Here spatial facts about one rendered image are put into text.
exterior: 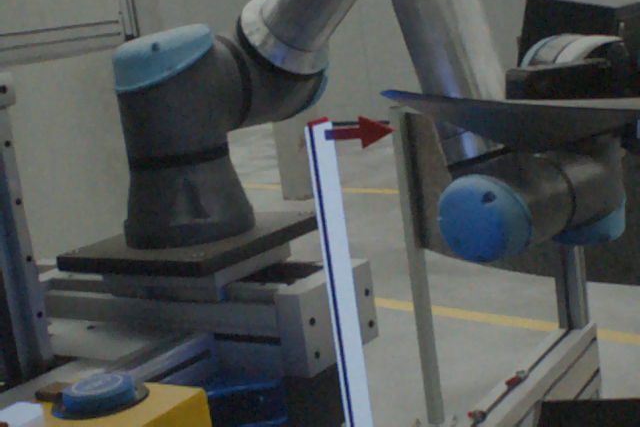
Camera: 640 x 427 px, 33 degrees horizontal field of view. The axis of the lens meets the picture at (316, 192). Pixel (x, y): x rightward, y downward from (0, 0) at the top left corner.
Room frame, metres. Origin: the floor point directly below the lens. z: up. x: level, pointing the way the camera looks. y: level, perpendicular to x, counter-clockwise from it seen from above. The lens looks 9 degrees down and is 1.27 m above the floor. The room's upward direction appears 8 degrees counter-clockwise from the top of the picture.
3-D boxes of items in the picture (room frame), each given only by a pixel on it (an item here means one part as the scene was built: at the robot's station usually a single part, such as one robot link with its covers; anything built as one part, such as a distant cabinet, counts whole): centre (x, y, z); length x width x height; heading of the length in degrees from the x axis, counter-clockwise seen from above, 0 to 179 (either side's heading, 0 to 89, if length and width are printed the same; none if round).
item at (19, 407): (0.57, 0.18, 1.08); 0.02 x 0.02 x 0.01; 57
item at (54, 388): (0.60, 0.17, 1.08); 0.02 x 0.02 x 0.01; 57
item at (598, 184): (1.00, -0.24, 1.08); 0.11 x 0.08 x 0.11; 134
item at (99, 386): (0.58, 0.14, 1.08); 0.04 x 0.04 x 0.02
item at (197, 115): (1.23, 0.14, 1.20); 0.13 x 0.12 x 0.14; 134
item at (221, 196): (1.23, 0.15, 1.09); 0.15 x 0.15 x 0.10
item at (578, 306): (1.24, -0.28, 0.96); 0.03 x 0.03 x 0.20; 57
